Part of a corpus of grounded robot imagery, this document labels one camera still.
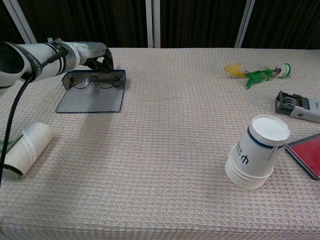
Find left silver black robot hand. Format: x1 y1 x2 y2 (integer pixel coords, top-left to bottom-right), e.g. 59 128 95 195
79 41 115 75

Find thin black frame eyeglasses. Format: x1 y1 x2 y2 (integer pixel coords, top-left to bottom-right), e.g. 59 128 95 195
68 72 124 90

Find blue glasses case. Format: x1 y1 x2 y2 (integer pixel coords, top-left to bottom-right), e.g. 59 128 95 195
55 69 127 114

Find black pleated curtain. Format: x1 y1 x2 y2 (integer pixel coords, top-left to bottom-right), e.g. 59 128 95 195
159 0 247 49
0 0 26 44
241 0 320 50
17 0 148 48

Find beige waffle tablecloth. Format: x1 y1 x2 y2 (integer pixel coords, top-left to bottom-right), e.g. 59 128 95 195
0 46 320 240

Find green yellow feather shuttlecock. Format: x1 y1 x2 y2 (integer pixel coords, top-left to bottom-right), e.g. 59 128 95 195
224 62 293 90

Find white paper cup stack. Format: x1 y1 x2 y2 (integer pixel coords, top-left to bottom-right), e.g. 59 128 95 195
224 114 291 190

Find grey date stamp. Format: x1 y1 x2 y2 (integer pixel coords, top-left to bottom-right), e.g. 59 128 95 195
274 90 320 124

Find red ink pad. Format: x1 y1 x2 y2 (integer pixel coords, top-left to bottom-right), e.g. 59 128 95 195
283 132 320 181

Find white frame post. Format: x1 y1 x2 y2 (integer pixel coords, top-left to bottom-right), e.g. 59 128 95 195
234 0 256 49
2 0 38 45
145 0 161 49

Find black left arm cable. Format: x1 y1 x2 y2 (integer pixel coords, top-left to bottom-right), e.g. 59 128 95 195
0 47 70 188

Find white lint roller green handle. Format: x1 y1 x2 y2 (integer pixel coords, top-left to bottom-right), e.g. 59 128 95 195
0 121 55 179

